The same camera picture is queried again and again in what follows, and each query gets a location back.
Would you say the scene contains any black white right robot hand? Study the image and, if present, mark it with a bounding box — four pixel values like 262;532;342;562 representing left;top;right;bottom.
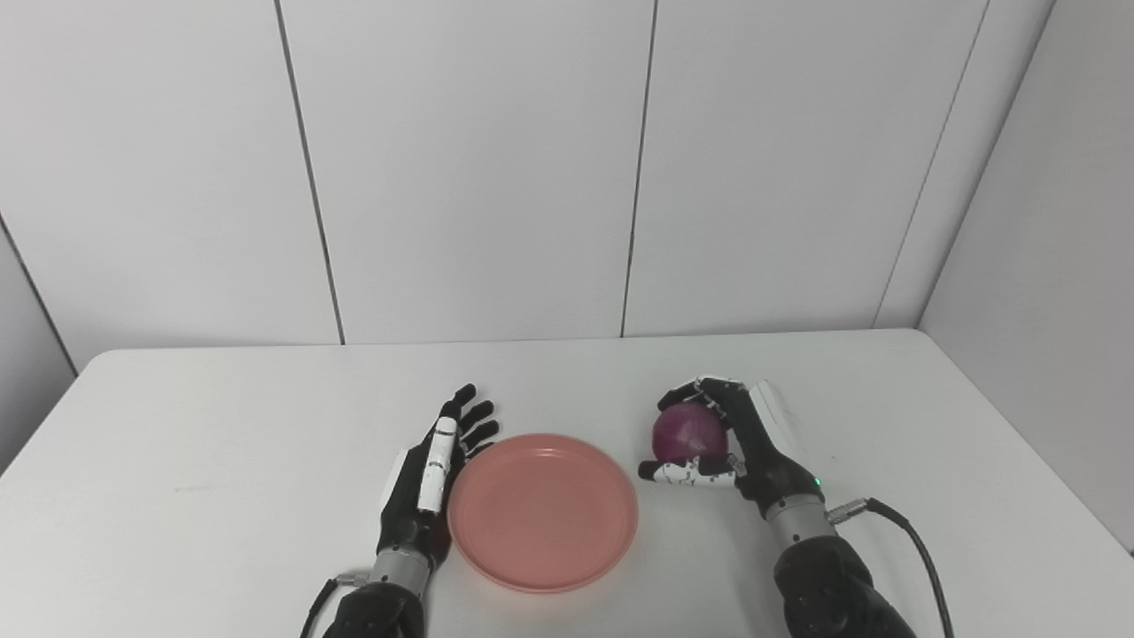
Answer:
638;377;825;519

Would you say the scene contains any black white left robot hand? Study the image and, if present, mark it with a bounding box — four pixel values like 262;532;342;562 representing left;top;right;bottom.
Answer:
377;383;500;570

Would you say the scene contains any purple red onion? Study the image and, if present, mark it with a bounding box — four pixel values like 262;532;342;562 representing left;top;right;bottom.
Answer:
652;404;730;465

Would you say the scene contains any pink round plate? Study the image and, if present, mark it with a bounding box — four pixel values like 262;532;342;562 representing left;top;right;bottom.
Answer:
447;432;640;594

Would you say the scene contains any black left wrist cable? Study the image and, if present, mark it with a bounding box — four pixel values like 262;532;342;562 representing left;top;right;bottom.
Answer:
299;572;371;638

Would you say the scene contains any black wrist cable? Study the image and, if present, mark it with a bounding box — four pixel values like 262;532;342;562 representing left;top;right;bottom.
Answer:
826;497;956;638
299;572;371;638

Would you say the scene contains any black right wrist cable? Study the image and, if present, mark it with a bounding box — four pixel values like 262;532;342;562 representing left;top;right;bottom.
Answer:
826;497;956;638

